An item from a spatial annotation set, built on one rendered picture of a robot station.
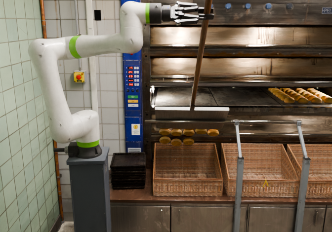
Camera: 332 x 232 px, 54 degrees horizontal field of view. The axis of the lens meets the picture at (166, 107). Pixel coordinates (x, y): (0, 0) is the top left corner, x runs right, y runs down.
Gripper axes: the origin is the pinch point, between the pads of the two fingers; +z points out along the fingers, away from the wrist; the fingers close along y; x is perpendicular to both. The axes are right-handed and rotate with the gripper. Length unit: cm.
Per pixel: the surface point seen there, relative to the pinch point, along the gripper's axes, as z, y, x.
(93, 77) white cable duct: -81, -42, -126
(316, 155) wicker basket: 117, 17, -165
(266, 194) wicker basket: 60, 55, -142
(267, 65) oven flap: 69, -49, -119
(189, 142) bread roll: 2, 8, -153
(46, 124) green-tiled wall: -122, -5, -145
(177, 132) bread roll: -9, 3, -143
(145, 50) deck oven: -36, -60, -112
